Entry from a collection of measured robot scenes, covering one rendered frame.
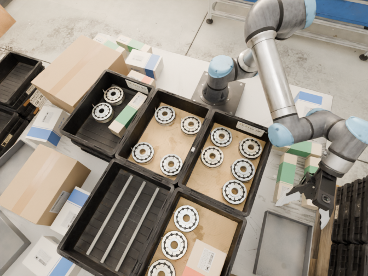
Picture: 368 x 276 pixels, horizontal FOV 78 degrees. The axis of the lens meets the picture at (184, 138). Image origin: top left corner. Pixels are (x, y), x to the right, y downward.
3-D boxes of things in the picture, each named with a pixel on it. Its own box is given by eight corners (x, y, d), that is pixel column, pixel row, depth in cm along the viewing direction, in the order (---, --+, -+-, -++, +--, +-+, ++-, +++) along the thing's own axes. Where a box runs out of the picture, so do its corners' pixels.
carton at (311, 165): (305, 160, 117) (310, 156, 112) (317, 163, 116) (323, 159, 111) (301, 206, 108) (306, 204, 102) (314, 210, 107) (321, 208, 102)
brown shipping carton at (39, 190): (56, 226, 108) (35, 224, 93) (21, 207, 112) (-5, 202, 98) (91, 170, 119) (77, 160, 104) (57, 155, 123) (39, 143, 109)
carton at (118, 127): (121, 138, 112) (118, 133, 106) (111, 132, 113) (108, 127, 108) (150, 103, 120) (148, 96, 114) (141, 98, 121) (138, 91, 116)
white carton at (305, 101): (293, 98, 133) (300, 88, 125) (315, 104, 131) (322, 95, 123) (287, 127, 126) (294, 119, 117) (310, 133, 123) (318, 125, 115)
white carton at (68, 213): (84, 190, 115) (75, 185, 107) (104, 199, 112) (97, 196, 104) (60, 229, 107) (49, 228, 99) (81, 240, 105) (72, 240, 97)
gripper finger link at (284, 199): (276, 199, 80) (302, 190, 76) (276, 208, 75) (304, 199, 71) (271, 191, 80) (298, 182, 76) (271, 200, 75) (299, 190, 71)
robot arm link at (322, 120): (294, 110, 74) (320, 125, 65) (325, 103, 75) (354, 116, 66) (292, 131, 78) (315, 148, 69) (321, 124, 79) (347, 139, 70)
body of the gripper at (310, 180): (319, 195, 76) (340, 166, 71) (324, 210, 69) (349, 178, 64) (297, 184, 78) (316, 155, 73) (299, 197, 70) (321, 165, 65)
